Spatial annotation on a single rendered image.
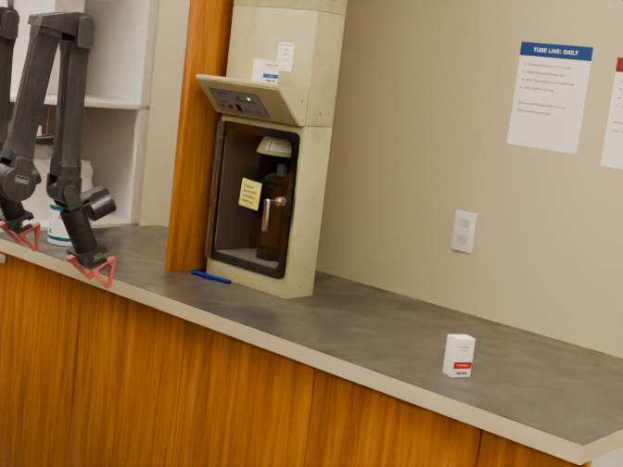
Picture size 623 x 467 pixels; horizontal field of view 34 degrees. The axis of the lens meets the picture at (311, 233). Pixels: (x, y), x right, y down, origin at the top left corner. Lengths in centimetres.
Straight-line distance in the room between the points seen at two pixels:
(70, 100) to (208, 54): 65
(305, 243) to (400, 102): 55
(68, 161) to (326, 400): 81
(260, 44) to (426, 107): 52
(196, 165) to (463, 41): 83
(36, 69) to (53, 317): 99
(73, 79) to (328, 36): 72
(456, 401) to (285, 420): 52
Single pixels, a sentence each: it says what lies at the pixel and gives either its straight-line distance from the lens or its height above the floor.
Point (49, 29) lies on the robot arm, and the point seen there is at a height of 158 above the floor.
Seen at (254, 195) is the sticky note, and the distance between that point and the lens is 283.
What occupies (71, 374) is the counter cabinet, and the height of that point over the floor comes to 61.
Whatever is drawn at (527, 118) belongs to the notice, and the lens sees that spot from 283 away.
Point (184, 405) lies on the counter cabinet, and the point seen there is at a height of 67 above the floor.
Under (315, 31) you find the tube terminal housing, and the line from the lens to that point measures 272.
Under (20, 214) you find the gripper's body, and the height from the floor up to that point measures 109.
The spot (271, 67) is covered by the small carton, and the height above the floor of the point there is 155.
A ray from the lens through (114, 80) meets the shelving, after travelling 402.
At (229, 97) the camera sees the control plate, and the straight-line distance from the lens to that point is 282.
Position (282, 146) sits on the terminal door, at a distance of 276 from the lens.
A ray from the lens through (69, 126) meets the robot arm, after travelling 242.
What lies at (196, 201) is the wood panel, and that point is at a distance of 299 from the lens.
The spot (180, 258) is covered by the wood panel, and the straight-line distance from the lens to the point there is 300.
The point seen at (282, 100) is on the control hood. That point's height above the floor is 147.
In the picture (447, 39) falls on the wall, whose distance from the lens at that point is 299.
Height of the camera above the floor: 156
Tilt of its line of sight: 9 degrees down
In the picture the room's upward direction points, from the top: 7 degrees clockwise
